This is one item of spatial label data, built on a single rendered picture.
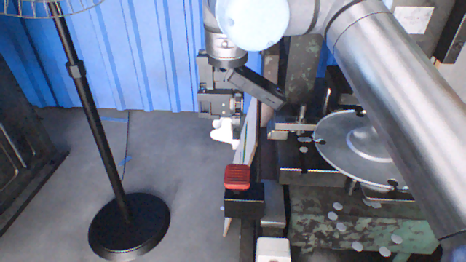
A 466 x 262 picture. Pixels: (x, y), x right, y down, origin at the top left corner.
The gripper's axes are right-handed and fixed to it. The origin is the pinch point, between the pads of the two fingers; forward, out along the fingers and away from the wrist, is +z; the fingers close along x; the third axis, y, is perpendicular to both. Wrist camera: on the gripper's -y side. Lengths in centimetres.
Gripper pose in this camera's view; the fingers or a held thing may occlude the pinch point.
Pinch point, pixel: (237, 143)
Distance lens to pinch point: 61.6
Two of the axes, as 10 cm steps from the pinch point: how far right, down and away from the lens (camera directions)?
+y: -10.0, -0.4, 0.6
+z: 0.0, 7.9, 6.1
